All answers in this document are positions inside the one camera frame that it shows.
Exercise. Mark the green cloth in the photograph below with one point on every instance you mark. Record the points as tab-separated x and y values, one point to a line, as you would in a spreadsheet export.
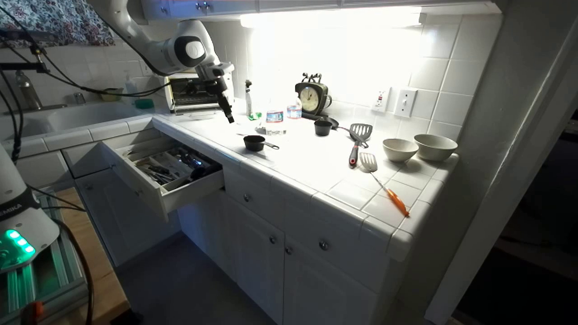
257	116

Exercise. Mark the robot stand with green light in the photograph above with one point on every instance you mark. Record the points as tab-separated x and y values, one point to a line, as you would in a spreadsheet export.
19	246

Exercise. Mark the large white ceramic bowl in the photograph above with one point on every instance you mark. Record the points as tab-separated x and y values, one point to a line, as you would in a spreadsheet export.
434	147

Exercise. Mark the metal spoon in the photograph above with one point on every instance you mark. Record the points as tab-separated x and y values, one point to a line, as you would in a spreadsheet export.
272	145

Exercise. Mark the blue grey upper cabinets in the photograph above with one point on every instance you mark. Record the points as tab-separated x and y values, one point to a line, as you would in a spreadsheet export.
301	4

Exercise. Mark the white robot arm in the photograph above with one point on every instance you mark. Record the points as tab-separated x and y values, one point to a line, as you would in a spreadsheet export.
182	51

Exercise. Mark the small white ceramic bowl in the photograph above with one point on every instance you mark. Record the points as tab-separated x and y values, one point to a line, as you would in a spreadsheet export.
400	149

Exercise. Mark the white door frame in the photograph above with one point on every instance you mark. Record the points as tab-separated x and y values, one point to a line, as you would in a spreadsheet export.
499	151

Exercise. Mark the silver toaster oven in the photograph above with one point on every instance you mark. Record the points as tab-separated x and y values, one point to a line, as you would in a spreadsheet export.
191	93

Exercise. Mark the red round button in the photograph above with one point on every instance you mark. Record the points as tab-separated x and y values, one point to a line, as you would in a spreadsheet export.
33	313

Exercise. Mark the floral curtain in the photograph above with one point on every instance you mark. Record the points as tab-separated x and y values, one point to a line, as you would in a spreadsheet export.
60	21

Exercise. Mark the black measuring cup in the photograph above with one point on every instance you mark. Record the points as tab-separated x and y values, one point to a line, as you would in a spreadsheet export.
324	127
254	143

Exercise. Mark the white open cutlery drawer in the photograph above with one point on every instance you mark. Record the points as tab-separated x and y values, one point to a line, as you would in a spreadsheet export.
192	188

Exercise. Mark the small clear bottle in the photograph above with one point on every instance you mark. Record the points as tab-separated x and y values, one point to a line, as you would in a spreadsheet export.
294	111

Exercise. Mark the round metal cabinet knob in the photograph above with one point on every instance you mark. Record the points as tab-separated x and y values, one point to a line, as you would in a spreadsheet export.
272	239
290	250
247	198
324	244

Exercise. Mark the white kitchen base cabinet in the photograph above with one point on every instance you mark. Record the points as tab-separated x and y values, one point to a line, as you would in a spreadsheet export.
272	272

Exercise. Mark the white wall outlet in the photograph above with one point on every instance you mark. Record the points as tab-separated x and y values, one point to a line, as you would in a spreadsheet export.
380	100
405	102

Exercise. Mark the black ornate table clock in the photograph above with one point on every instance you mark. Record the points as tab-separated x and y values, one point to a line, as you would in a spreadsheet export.
313	96

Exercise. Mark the green sponge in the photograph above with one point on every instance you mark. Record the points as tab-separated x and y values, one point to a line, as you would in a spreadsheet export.
144	104

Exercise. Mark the under cabinet light strip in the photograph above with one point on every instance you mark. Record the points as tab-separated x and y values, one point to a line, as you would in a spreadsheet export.
331	17

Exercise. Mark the white oblong utensil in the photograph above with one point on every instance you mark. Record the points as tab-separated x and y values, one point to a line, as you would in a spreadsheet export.
368	161

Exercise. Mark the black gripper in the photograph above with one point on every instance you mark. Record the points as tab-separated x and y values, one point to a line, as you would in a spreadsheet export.
221	84

